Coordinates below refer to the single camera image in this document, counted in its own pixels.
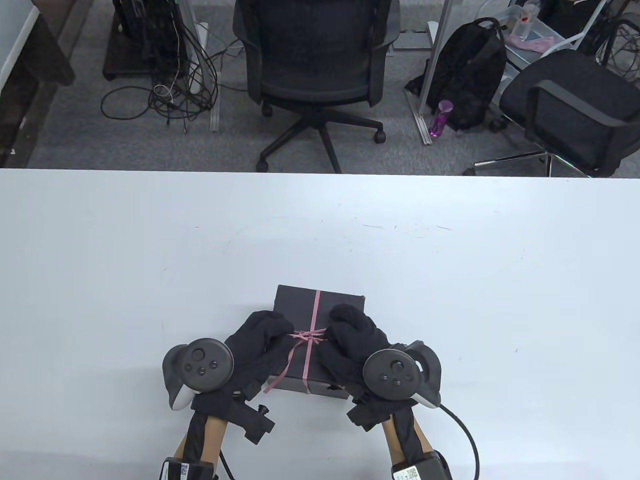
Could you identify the person's right hand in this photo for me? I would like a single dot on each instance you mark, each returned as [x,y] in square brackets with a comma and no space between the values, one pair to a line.
[350,340]

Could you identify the person's left hand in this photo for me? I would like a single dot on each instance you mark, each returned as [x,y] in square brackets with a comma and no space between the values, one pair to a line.
[255,350]

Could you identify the pink ribbon bow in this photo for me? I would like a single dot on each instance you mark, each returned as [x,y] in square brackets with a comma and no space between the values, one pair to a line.
[315,310]

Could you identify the black gift box lid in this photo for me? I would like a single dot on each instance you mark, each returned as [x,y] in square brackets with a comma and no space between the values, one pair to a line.
[300,312]

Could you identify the black right forearm sensor box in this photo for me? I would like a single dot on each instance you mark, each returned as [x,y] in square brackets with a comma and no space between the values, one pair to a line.
[420,467]

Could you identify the person's left forearm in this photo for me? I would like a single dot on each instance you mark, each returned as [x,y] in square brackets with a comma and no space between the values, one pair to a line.
[202,437]

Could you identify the person's right forearm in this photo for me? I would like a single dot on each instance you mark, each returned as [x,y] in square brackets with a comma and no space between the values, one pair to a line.
[407,432]

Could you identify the black left forearm sensor box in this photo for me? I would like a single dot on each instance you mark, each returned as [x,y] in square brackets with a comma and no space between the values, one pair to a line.
[187,470]

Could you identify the grey left hand controller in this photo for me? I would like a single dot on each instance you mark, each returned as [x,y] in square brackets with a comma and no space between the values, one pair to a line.
[202,365]

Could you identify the grey hand controller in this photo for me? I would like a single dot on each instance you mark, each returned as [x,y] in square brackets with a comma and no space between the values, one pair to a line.
[392,375]
[202,365]

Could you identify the grey right hand controller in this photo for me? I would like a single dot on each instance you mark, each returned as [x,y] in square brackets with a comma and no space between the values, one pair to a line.
[392,375]

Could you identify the purple water bottle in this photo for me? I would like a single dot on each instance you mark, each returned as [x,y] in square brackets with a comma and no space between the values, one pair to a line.
[440,117]

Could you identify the black mesh office chair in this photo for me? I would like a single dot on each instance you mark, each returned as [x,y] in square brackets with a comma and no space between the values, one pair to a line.
[317,55]

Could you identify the black backpack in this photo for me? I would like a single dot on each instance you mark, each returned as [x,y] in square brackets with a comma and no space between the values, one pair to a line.
[470,70]

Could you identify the white power strip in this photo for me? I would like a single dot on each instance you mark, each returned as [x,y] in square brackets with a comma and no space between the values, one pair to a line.
[199,50]

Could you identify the black chair with grey armrests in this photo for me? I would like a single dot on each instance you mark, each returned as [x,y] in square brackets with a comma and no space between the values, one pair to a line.
[570,100]

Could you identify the black computer tower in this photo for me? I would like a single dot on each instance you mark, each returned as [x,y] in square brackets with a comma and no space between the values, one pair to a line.
[145,40]

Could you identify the pink cloth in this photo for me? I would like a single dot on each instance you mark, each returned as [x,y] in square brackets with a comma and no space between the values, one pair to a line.
[530,44]

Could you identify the dark side desk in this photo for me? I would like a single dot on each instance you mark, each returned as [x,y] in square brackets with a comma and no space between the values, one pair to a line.
[35,75]

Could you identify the clear plastic bin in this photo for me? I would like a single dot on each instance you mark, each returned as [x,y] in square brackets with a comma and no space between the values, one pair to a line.
[537,30]

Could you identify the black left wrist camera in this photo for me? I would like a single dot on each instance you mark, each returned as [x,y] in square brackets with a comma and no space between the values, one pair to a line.
[255,422]

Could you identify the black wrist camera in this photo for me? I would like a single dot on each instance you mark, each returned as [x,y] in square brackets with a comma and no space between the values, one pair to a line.
[370,415]
[255,422]

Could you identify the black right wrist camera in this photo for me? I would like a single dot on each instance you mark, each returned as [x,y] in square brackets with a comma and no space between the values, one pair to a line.
[370,415]

